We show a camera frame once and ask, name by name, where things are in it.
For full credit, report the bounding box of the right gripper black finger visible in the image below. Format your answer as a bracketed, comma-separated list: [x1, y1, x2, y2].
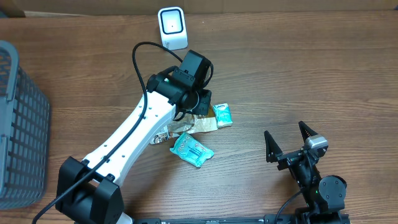
[298, 121, 318, 142]
[264, 131, 283, 162]

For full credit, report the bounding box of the small teal tissue pack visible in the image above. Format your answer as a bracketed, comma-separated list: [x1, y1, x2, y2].
[213, 103, 233, 128]

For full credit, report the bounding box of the beige brown snack pouch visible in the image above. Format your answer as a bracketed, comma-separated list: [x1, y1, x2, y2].
[150, 106, 218, 144]

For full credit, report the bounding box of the teal wet wipes pack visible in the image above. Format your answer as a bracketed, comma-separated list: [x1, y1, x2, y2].
[170, 133, 214, 167]

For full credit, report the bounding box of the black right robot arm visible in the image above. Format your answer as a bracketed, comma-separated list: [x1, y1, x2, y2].
[264, 121, 350, 224]

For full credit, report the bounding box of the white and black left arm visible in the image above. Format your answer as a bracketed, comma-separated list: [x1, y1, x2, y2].
[55, 50, 213, 224]

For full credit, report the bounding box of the white barcode scanner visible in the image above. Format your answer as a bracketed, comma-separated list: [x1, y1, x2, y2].
[157, 6, 188, 50]

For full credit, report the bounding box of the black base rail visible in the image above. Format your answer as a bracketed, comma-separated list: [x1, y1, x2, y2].
[132, 213, 351, 224]

